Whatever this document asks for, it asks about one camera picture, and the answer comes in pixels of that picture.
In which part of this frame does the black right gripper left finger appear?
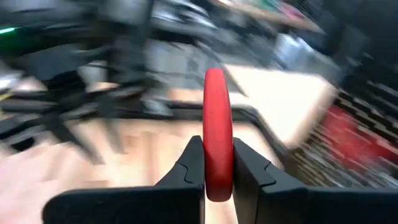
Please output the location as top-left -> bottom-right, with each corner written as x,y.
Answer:
41,135 -> 206,224

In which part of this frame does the light wooden desk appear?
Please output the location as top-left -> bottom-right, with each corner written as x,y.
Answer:
223,63 -> 336,147

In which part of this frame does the red T-handle hex key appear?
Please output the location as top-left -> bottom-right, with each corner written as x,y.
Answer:
201,67 -> 234,203

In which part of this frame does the black metal pegboard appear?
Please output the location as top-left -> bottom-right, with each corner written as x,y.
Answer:
289,74 -> 398,190

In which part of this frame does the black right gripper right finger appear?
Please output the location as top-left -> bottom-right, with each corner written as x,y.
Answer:
233,138 -> 398,224

